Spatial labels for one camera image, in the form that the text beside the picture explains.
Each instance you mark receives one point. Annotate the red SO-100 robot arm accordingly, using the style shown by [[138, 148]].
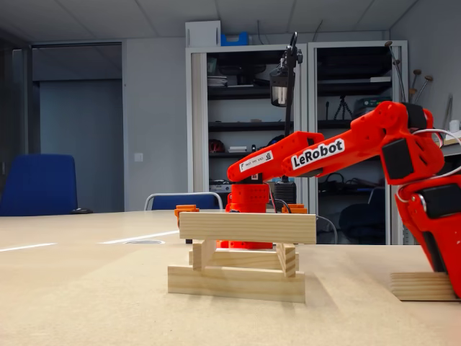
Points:
[[360, 140]]

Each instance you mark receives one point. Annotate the black computer mouse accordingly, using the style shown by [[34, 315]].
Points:
[[82, 210]]

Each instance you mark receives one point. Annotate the grey metal shelf cabinet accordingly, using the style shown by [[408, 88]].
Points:
[[312, 108], [216, 48]]

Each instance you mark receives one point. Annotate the orange table clamp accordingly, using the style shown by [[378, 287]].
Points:
[[297, 209], [187, 208]]

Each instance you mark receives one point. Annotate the white roll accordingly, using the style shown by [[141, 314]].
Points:
[[454, 126]]

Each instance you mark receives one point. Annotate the blue chair with grey frame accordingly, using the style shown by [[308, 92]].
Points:
[[180, 202]]

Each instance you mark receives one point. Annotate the blue office chair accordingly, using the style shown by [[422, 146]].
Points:
[[39, 184]]

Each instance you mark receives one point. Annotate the stack of papers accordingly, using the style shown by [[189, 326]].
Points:
[[217, 81]]

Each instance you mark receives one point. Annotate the dark grey office chair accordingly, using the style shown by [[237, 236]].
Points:
[[360, 223]]

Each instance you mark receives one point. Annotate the metal coat stand wooden knobs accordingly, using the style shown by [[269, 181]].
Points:
[[428, 78]]

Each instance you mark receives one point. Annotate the brown fibreboard base plate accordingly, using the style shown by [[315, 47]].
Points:
[[108, 317]]

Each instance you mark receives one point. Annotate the black office chair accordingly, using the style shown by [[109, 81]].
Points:
[[326, 236]]

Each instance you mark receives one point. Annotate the grey electronic box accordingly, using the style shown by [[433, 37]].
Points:
[[220, 187]]

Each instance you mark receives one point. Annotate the blue plastic box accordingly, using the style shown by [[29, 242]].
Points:
[[234, 39]]

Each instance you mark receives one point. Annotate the stack of books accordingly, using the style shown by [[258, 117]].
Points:
[[363, 102]]

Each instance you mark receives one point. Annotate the white box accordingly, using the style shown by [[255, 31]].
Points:
[[202, 34]]

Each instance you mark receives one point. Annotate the black gooseneck stand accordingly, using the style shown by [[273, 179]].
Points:
[[286, 194]]

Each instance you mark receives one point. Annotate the white light switch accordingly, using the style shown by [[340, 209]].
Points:
[[138, 157]]

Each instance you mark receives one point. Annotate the red object on shelf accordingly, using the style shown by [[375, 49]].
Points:
[[216, 146]]

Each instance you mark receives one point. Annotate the black flexible mini tripod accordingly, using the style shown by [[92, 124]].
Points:
[[343, 104]]

